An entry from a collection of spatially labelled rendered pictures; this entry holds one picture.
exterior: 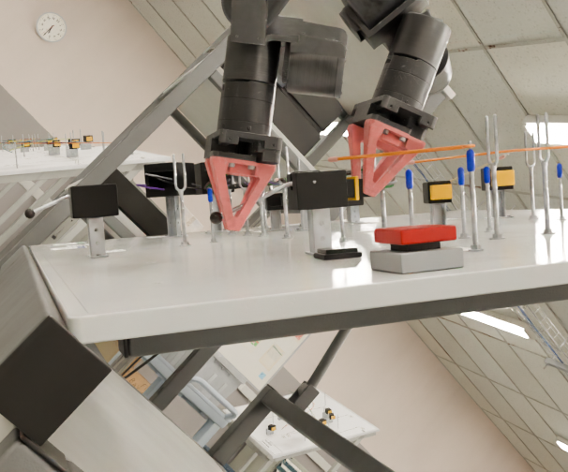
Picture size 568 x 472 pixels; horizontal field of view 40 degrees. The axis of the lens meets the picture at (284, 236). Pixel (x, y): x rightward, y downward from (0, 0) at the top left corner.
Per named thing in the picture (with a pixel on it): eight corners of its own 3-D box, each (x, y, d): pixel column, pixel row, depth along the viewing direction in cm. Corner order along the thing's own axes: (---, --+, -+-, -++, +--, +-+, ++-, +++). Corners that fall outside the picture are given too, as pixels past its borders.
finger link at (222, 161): (255, 232, 88) (264, 149, 88) (269, 235, 81) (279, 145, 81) (195, 225, 86) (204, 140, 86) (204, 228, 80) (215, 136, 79)
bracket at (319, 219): (305, 254, 87) (302, 209, 87) (325, 252, 88) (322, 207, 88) (316, 256, 83) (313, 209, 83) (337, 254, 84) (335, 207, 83)
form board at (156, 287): (29, 256, 161) (28, 245, 160) (460, 218, 194) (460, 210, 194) (70, 351, 49) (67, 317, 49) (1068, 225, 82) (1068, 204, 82)
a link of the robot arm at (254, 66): (231, 33, 86) (225, 20, 80) (294, 40, 85) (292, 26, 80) (225, 95, 86) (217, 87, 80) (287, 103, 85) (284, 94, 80)
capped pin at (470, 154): (464, 251, 77) (458, 141, 76) (474, 249, 77) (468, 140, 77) (476, 251, 75) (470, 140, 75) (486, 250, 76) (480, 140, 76)
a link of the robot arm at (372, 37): (335, 7, 88) (396, -43, 87) (354, 45, 99) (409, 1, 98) (398, 83, 85) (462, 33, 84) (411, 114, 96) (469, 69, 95)
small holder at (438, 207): (444, 227, 121) (441, 181, 121) (457, 229, 112) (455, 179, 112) (415, 228, 121) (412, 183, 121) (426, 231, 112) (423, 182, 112)
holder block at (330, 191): (288, 210, 87) (286, 174, 86) (336, 206, 88) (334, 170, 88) (298, 210, 83) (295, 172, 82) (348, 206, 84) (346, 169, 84)
